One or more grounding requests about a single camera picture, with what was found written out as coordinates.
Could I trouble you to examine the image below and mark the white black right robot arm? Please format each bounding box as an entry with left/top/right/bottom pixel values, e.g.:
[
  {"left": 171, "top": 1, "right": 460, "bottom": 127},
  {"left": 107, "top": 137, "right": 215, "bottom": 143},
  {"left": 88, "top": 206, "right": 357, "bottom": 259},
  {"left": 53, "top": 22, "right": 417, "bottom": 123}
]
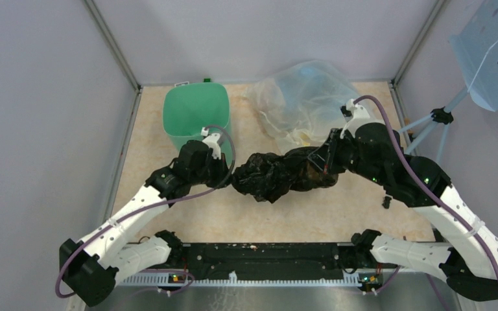
[{"left": 309, "top": 122, "right": 498, "bottom": 301}]

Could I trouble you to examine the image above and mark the small black plastic piece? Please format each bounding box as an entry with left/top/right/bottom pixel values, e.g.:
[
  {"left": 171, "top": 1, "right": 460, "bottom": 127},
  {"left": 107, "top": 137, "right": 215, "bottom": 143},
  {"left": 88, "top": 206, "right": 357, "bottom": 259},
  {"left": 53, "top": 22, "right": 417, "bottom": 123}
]
[{"left": 382, "top": 196, "right": 392, "bottom": 209}]

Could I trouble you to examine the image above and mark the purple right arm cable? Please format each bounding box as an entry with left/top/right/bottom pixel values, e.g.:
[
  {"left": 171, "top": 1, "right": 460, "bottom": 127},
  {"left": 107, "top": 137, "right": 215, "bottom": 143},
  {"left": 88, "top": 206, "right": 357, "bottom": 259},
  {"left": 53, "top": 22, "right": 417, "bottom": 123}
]
[{"left": 351, "top": 95, "right": 498, "bottom": 311}]

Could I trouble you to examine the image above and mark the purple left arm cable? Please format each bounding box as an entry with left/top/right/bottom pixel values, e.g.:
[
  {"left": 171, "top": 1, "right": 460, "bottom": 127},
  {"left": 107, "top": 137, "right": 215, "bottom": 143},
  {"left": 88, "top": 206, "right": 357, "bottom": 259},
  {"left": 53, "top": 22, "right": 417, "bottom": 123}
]
[{"left": 54, "top": 124, "right": 237, "bottom": 299}]

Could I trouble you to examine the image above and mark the clear plastic bag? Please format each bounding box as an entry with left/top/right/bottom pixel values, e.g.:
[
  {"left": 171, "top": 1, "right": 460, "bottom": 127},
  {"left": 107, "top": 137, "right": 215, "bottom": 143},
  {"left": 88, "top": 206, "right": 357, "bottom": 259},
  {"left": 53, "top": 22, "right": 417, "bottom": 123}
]
[{"left": 246, "top": 60, "right": 360, "bottom": 154}]

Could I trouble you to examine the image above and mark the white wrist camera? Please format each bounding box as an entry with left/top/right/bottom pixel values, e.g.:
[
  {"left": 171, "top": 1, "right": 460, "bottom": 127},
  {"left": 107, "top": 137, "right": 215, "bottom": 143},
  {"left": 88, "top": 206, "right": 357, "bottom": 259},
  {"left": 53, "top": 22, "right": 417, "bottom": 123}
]
[
  {"left": 340, "top": 99, "right": 377, "bottom": 139},
  {"left": 200, "top": 127, "right": 225, "bottom": 160}
]

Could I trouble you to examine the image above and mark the blue playing card deck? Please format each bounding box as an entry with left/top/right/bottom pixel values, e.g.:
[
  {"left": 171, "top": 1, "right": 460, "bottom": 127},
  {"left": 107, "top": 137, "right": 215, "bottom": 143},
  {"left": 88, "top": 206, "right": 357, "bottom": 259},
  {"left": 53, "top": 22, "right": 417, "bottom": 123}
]
[{"left": 174, "top": 81, "right": 190, "bottom": 87}]

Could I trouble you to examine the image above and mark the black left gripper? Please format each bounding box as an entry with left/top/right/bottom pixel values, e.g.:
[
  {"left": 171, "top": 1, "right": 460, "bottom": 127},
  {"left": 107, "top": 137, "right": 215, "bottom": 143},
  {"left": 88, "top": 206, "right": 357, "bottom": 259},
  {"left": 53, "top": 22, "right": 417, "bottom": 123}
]
[{"left": 190, "top": 152, "right": 236, "bottom": 189}]

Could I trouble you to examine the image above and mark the light blue tripod stand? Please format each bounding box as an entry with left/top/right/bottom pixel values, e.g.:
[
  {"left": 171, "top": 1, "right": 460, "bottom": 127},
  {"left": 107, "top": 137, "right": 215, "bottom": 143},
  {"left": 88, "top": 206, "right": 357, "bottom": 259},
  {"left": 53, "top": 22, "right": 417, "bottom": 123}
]
[{"left": 398, "top": 87, "right": 469, "bottom": 164}]

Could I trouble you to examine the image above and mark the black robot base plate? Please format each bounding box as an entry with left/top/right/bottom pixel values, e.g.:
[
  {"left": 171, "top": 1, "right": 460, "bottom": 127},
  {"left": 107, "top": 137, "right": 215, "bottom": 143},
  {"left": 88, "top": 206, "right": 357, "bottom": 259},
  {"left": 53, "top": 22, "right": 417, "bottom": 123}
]
[{"left": 141, "top": 241, "right": 398, "bottom": 284}]

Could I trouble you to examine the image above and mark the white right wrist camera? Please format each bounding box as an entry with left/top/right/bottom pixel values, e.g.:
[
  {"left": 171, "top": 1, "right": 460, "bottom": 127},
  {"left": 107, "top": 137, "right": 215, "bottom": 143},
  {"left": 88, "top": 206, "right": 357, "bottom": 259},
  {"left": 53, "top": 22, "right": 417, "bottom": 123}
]
[{"left": 340, "top": 99, "right": 377, "bottom": 139}]

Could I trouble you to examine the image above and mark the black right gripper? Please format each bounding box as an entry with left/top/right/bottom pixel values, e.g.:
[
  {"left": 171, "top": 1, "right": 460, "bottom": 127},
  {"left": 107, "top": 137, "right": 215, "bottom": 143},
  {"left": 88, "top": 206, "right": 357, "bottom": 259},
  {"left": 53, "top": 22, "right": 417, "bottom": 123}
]
[{"left": 308, "top": 128, "right": 386, "bottom": 186}]

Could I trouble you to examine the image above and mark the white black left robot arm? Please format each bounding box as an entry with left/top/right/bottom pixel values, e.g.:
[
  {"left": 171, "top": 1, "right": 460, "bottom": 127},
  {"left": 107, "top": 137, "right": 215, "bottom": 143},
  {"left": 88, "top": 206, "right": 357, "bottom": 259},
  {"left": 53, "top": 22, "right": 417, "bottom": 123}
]
[{"left": 57, "top": 134, "right": 232, "bottom": 306}]

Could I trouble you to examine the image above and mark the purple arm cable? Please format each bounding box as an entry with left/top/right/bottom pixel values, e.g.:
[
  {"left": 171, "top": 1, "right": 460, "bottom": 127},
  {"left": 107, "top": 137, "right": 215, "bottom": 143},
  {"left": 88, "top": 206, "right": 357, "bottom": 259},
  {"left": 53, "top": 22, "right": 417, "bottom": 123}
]
[
  {"left": 351, "top": 95, "right": 498, "bottom": 311},
  {"left": 54, "top": 124, "right": 237, "bottom": 299}
]

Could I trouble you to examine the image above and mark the black trash bag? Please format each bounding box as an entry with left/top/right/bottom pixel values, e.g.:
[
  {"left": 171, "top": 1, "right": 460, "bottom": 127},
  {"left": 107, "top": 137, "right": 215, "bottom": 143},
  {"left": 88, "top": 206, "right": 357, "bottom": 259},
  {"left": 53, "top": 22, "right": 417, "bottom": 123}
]
[{"left": 231, "top": 146, "right": 338, "bottom": 203}]

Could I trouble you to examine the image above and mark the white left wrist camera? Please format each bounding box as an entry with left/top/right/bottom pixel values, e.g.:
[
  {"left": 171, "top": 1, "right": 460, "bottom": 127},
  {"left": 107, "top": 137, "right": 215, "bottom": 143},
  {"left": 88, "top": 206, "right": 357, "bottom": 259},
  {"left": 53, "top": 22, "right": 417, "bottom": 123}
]
[{"left": 200, "top": 127, "right": 225, "bottom": 160}]

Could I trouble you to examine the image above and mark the perforated light blue panel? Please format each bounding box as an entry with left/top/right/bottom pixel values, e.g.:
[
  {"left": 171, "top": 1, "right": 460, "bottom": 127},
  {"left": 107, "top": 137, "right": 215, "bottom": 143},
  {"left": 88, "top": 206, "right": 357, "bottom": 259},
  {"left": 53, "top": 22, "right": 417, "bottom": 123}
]
[{"left": 449, "top": 1, "right": 498, "bottom": 111}]

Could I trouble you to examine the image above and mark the green plastic trash bin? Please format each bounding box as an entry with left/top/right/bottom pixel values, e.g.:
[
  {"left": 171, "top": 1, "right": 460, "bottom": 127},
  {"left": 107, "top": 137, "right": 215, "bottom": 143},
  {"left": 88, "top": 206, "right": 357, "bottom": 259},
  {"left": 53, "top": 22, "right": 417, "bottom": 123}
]
[{"left": 162, "top": 82, "right": 232, "bottom": 150}]

